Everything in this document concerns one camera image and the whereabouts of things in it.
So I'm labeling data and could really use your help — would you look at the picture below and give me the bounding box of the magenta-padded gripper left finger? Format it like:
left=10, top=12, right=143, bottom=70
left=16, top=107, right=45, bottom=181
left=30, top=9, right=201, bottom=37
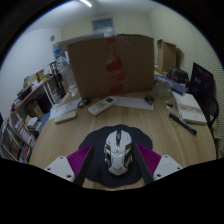
left=43, top=143, right=96, bottom=187

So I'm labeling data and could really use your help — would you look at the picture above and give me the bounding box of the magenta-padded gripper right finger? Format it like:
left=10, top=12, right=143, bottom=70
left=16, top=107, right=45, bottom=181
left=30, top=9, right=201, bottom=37
left=132, top=143, right=184, bottom=185

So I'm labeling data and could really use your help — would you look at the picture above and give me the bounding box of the white and black computer mouse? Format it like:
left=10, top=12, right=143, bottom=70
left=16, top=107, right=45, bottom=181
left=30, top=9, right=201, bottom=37
left=103, top=129, right=134, bottom=176

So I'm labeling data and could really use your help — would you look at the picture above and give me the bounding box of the dark grey mouse pad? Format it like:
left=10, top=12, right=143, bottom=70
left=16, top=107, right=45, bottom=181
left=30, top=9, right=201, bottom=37
left=78, top=124, right=154, bottom=188

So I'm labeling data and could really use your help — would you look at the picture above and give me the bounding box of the black marker pen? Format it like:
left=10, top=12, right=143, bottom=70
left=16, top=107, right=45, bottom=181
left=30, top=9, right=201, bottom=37
left=168, top=112, right=198, bottom=136

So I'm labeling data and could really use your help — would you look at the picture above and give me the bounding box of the small white flat box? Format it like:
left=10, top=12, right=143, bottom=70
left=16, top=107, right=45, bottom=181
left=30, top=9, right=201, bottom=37
left=54, top=110, right=78, bottom=125

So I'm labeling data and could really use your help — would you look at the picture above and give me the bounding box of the white open book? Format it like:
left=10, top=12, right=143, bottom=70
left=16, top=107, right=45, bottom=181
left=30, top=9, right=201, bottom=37
left=171, top=90, right=208, bottom=126

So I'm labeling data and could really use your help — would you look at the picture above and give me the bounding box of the shelf unit with books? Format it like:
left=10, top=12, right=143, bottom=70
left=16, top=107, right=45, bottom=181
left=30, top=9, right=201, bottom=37
left=0, top=59, right=73, bottom=164

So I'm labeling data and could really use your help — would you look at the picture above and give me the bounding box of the small dark clip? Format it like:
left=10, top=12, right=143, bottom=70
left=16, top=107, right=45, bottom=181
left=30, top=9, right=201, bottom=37
left=143, top=95, right=155, bottom=106

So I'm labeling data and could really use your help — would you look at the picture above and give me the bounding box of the white paper sheet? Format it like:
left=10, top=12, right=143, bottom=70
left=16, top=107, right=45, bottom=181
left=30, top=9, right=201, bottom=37
left=111, top=95, right=155, bottom=111

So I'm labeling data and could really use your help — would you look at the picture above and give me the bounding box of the clear plastic container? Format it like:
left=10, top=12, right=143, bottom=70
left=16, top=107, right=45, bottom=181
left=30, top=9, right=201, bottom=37
left=153, top=80, right=174, bottom=99

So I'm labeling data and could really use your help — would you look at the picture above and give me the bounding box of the blue book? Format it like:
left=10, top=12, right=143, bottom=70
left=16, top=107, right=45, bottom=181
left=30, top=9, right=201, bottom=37
left=153, top=73, right=189, bottom=96

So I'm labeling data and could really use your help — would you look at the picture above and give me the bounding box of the black office chair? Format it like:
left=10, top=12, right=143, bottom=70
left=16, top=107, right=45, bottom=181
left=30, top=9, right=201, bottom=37
left=189, top=62, right=221, bottom=158

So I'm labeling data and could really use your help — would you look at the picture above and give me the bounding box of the large brown cardboard box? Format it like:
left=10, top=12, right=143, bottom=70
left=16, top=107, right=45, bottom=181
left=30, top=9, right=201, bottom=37
left=66, top=33, right=156, bottom=100

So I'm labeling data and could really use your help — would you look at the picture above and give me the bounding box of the tall brown cardboard box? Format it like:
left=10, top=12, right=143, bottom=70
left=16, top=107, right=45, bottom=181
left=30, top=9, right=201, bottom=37
left=156, top=38, right=178, bottom=78

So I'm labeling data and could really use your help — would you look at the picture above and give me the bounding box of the window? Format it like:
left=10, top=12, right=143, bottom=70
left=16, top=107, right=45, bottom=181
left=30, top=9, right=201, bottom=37
left=91, top=17, right=116, bottom=36

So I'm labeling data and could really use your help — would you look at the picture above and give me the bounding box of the ceiling tube light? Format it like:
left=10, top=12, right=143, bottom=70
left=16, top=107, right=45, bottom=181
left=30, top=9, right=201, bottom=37
left=79, top=0, right=93, bottom=8

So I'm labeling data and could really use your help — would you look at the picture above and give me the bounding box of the black cable loop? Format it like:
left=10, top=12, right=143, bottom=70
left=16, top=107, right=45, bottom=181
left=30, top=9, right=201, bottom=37
left=76, top=97, right=93, bottom=109

